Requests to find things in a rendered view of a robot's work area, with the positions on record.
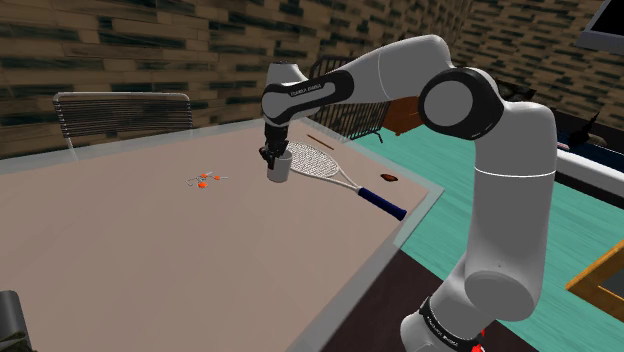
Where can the wooden frame furniture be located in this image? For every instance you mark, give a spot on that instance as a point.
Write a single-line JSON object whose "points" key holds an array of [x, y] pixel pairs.
{"points": [[597, 285]]}

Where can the dark sofa with white edge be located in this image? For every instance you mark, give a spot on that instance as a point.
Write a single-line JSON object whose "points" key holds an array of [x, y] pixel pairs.
{"points": [[590, 161]]}

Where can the brown wooden cabinet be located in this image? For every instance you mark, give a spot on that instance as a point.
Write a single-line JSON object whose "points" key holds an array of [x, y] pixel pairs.
{"points": [[403, 114]]}

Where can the grey framed wall screen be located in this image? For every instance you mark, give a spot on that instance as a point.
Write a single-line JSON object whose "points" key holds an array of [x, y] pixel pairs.
{"points": [[603, 27]]}

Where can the small brown oval object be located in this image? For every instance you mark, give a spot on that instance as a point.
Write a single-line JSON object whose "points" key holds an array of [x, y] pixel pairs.
{"points": [[389, 178]]}

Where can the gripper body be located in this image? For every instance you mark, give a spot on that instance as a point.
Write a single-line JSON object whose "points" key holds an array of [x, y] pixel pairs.
{"points": [[276, 136]]}

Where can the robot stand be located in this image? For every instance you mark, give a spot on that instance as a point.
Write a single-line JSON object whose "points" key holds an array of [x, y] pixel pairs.
{"points": [[385, 302]]}

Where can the dark grey object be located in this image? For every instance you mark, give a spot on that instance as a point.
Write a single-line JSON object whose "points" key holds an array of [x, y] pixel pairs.
{"points": [[13, 324]]}

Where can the white cup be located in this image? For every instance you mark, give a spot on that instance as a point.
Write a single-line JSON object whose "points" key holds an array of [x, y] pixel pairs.
{"points": [[280, 170]]}

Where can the table with pale rim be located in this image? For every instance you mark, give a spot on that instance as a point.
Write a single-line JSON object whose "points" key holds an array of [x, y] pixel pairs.
{"points": [[146, 253]]}

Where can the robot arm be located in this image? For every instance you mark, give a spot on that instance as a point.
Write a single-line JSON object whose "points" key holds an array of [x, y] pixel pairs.
{"points": [[512, 195]]}

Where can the brown pencil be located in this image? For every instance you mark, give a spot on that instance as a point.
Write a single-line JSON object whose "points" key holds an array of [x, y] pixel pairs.
{"points": [[320, 142]]}

